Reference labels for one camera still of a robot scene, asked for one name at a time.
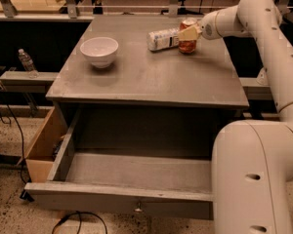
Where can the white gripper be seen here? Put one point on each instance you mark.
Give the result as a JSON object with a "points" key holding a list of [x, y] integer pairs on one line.
{"points": [[207, 28]]}

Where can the red coke can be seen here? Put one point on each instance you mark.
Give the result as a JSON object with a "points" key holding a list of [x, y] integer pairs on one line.
{"points": [[187, 47]]}

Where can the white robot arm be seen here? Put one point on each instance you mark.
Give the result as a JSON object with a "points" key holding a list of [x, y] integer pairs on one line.
{"points": [[252, 160]]}

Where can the blue plastic bottle lying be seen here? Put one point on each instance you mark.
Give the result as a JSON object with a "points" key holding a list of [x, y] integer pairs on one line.
{"points": [[162, 39]]}

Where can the clear bottle right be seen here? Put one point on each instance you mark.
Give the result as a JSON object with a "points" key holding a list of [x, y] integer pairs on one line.
{"points": [[262, 77]]}

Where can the clear water bottle left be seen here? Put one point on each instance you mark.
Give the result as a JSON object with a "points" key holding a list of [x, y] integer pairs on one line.
{"points": [[28, 64]]}

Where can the grey cabinet with top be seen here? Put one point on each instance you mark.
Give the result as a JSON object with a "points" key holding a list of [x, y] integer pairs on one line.
{"points": [[152, 98]]}

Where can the grey bench right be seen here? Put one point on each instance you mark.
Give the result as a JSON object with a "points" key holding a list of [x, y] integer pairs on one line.
{"points": [[254, 90]]}

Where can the grey bench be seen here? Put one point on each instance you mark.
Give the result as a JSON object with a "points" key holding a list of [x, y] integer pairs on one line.
{"points": [[254, 90], [20, 82]]}

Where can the white ceramic bowl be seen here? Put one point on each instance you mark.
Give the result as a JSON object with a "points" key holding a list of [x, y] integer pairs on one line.
{"points": [[100, 51]]}

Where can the open grey drawer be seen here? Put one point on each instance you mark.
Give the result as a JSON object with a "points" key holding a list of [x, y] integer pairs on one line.
{"points": [[113, 157]]}

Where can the metal drawer knob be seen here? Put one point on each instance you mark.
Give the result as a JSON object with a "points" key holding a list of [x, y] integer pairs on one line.
{"points": [[139, 208]]}

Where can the grey bench left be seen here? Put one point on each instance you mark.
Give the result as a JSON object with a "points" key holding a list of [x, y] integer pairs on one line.
{"points": [[20, 82]]}

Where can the cardboard box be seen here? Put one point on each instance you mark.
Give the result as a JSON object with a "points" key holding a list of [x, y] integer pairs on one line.
{"points": [[39, 155]]}

